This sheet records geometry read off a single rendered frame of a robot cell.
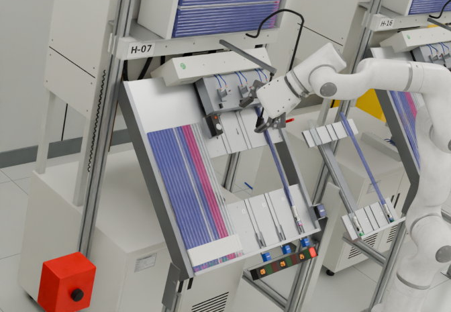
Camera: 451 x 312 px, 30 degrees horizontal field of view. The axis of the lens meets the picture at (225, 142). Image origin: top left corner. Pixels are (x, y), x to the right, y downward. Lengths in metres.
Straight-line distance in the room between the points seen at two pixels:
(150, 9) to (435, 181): 1.12
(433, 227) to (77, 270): 1.13
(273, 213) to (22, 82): 1.90
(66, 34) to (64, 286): 0.99
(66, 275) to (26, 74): 2.11
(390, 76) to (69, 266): 1.14
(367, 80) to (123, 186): 1.45
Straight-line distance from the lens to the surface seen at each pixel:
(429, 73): 2.49
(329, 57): 2.36
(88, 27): 3.06
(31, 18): 4.48
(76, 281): 2.70
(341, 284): 4.42
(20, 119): 4.71
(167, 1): 2.88
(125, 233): 3.20
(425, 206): 2.77
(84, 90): 3.13
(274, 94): 2.41
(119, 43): 2.87
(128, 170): 3.63
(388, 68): 2.44
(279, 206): 3.23
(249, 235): 3.09
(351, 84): 2.33
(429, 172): 2.66
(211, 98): 3.08
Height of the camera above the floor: 2.33
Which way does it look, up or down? 25 degrees down
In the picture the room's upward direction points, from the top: 13 degrees clockwise
